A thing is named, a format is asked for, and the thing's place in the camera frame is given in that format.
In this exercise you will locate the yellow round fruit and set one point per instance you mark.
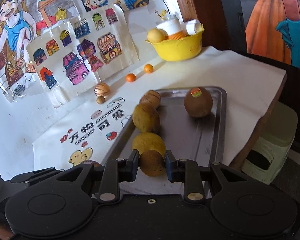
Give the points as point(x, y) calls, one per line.
point(148, 142)

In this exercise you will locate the white jar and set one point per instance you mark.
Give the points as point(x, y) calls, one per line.
point(168, 26)

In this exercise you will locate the yellow pear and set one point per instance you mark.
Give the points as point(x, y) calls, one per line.
point(155, 35)

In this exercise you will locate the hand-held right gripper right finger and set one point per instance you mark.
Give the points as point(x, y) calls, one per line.
point(169, 166)

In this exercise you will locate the large yellow-green fruit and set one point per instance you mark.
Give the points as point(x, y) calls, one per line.
point(146, 117)

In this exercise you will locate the pale green plastic stool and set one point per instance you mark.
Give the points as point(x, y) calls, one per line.
point(272, 135)

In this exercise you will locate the white printed tablecloth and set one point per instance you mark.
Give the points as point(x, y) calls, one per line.
point(240, 80)

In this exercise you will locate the small brown ball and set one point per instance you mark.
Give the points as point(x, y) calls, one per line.
point(100, 100)

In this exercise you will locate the yellow bowl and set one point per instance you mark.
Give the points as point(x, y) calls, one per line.
point(177, 48)

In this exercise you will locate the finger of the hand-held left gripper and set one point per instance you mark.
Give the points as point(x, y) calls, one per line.
point(35, 176)

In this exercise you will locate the orange dress girl poster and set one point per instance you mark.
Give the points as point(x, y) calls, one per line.
point(277, 5)

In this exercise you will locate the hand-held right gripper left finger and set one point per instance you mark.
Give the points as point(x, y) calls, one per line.
point(136, 165)

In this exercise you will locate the black door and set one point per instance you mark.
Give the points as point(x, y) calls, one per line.
point(222, 17)

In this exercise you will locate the boy with fan drawing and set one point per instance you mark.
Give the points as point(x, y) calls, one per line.
point(15, 30)

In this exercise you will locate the orange paper cup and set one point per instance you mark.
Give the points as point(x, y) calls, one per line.
point(176, 36)

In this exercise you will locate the small orange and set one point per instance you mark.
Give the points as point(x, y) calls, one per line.
point(148, 68)
point(130, 77)

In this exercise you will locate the colourful houses drawing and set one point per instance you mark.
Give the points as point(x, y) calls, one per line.
point(72, 62)

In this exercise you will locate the brown kiwi with sticker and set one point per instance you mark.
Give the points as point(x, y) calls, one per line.
point(198, 103)

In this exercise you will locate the metal tray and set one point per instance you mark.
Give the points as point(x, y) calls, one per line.
point(190, 135)

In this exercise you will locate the wooden door frame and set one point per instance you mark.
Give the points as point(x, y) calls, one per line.
point(185, 0)

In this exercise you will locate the golden brown streaked fruit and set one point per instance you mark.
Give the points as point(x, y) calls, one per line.
point(152, 163)

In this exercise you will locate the white paper box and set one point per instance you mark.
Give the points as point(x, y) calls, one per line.
point(193, 27)

